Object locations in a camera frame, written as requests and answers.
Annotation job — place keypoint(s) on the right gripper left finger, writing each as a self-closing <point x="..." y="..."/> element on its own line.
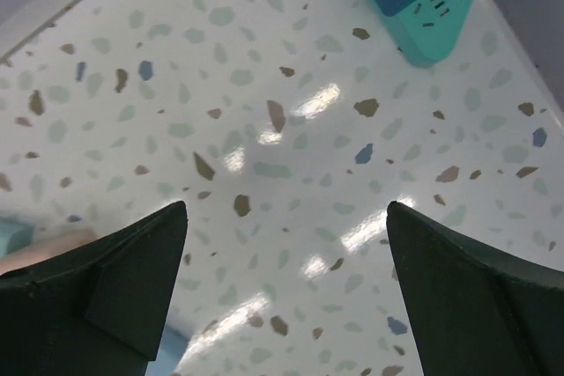
<point x="99" y="309"/>

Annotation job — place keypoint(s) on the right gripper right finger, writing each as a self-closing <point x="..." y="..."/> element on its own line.
<point x="474" y="309"/>

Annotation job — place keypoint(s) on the peach starfish cube adapter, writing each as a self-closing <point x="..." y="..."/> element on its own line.
<point x="46" y="249"/>

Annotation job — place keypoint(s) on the light blue cube plug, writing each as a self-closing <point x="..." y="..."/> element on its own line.
<point x="172" y="347"/>

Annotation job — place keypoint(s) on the teal cube plug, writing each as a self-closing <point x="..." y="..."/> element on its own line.
<point x="14" y="235"/>

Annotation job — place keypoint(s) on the teal power strip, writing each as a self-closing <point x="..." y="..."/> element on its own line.
<point x="426" y="31"/>

